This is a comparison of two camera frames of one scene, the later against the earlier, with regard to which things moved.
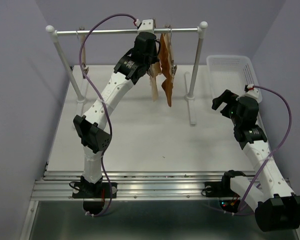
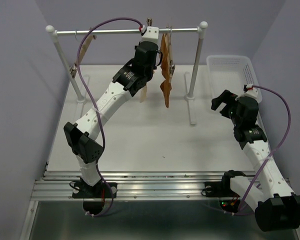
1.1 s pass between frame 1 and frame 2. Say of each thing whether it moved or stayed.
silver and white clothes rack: stayed
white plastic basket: stayed
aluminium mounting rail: stayed
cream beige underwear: moved
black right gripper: stayed
